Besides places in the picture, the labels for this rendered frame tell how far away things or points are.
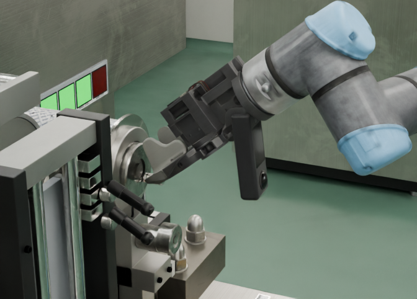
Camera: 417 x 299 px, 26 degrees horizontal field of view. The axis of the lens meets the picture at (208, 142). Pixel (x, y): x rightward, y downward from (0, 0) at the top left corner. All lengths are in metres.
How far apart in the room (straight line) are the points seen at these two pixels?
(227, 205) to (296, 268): 0.60
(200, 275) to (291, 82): 0.48
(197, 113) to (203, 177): 3.09
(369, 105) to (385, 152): 0.06
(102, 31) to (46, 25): 0.20
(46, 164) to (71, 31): 0.91
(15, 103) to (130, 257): 0.36
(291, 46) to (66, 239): 0.35
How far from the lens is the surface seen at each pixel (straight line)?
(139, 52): 1.93
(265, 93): 1.08
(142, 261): 1.22
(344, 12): 1.04
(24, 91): 0.93
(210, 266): 1.48
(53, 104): 1.65
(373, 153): 1.02
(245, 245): 3.62
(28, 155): 0.79
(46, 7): 1.61
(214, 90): 1.12
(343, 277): 3.45
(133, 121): 1.22
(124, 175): 1.18
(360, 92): 1.03
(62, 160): 0.82
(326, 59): 1.03
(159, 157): 1.18
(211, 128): 1.12
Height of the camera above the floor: 1.74
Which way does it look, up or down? 22 degrees down
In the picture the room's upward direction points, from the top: straight up
